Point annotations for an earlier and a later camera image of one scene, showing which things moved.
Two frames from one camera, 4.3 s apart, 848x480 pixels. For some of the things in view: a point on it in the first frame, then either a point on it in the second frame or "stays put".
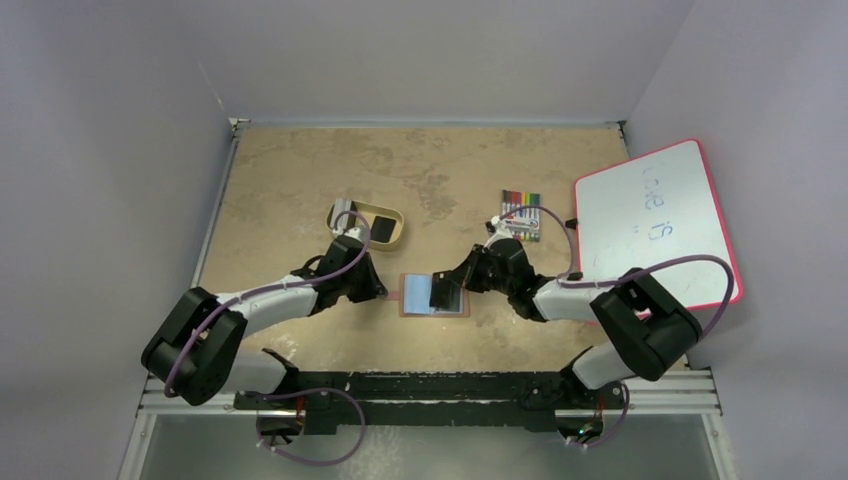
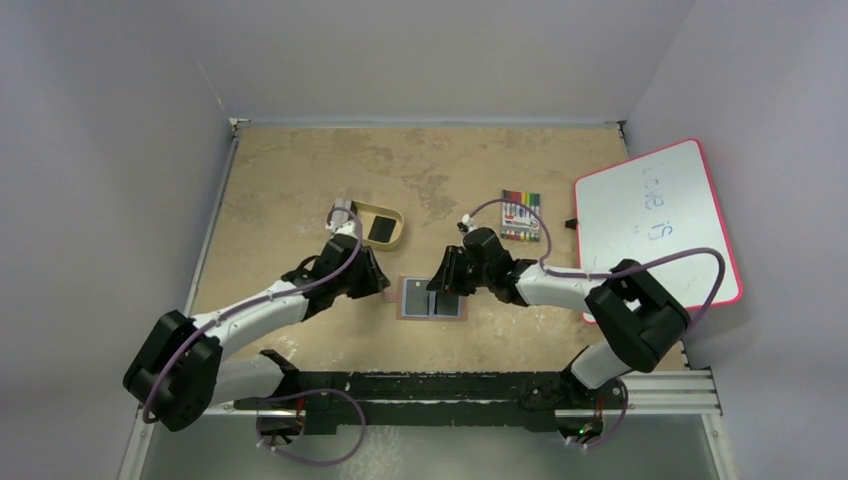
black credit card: [446, 296] → [416, 297]
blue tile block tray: [414, 296] stays put
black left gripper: [373, 288] stays put
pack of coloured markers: [525, 224] stays put
